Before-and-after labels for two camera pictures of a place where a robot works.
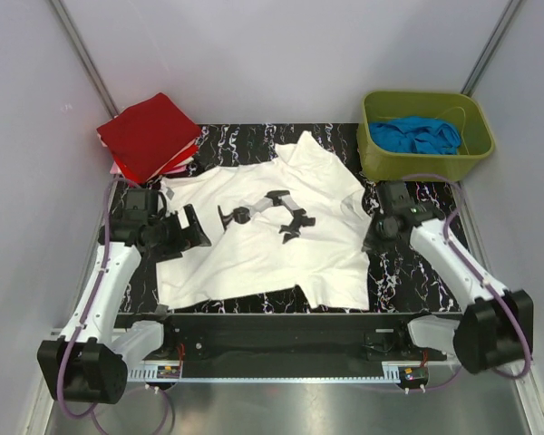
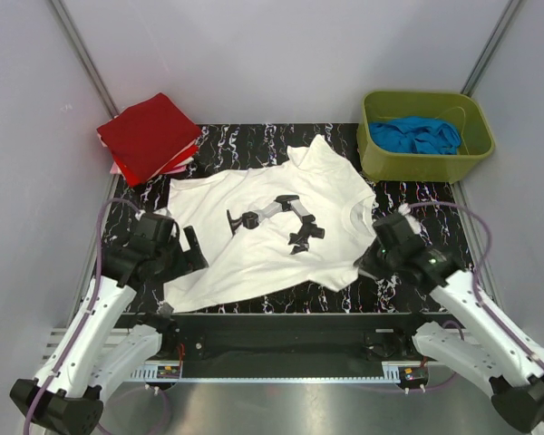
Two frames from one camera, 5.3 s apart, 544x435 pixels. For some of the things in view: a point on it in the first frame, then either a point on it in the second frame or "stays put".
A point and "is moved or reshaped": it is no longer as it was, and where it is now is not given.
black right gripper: (372, 240) → (372, 261)
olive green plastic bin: (403, 133) stays put
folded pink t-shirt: (116, 169) stays put
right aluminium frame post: (490, 48) stays put
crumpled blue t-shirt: (415, 135) stays put
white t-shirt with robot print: (296, 219) is moved or reshaped
